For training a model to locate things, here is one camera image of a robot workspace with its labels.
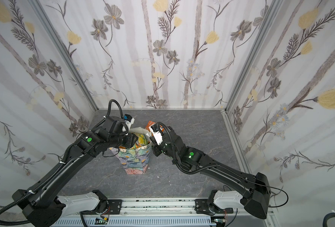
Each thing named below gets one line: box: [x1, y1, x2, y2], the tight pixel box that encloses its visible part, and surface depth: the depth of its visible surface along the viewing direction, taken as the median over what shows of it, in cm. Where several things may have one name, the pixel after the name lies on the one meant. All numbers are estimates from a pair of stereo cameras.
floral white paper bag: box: [109, 127, 152, 175], surface depth 76 cm
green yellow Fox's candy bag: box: [134, 133, 151, 149], surface depth 79 cm
